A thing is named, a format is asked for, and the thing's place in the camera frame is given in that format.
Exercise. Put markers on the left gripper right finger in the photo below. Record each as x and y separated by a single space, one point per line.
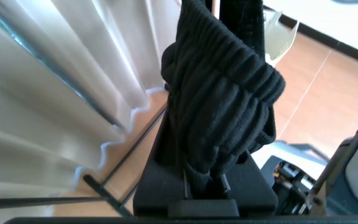
253 189

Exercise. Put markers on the black clothes rack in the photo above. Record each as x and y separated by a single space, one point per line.
117 165

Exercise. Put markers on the beige curtain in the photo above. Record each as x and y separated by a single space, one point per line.
57 124

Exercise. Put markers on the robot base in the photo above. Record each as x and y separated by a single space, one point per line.
353 174

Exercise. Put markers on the white laundry basket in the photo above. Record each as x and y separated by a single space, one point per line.
278 37

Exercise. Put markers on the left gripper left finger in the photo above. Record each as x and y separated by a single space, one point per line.
157 186

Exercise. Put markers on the black shorts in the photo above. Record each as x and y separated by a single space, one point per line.
222 93

